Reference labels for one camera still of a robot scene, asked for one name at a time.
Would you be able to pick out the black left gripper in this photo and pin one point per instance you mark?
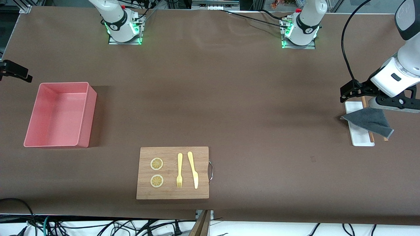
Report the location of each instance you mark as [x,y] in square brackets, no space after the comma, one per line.
[364,87]

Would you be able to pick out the gray cloth pink lining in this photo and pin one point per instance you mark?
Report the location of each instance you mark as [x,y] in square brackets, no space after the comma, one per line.
[374,121]

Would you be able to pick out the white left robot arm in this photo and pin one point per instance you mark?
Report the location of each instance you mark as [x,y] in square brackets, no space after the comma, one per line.
[305,26]

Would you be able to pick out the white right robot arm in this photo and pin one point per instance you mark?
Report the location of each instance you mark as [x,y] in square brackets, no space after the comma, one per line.
[115,19]

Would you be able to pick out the white rectangular tray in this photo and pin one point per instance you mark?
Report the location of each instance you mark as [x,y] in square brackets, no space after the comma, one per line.
[361,139]

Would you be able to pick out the pink plastic bin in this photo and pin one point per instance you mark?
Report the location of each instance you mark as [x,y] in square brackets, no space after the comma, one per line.
[55,114]

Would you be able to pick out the gray metal box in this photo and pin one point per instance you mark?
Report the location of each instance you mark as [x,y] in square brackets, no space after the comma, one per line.
[213,6]

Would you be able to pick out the lemon slice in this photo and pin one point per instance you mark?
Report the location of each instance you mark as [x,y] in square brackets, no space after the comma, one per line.
[157,164]
[157,181]

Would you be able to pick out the yellow plastic knife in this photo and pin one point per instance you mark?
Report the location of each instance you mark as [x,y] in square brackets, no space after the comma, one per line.
[193,170]

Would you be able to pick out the yellow plastic fork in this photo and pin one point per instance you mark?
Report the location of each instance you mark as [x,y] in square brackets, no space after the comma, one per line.
[179,164]

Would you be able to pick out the wooden cutting board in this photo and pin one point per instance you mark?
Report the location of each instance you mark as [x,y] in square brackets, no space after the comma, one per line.
[170,193]

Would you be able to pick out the wooden beam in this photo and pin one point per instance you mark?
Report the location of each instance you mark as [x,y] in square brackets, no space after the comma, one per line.
[201,227]

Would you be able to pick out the aluminium frame rail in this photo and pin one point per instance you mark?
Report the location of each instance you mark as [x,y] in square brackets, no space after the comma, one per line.
[25,8]

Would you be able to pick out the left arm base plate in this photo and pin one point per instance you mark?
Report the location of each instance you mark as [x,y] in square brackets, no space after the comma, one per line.
[298,47]

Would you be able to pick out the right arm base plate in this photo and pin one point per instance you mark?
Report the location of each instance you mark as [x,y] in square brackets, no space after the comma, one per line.
[126,43]

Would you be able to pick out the small metal bracket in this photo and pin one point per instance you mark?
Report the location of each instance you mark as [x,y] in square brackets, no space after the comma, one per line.
[211,214]

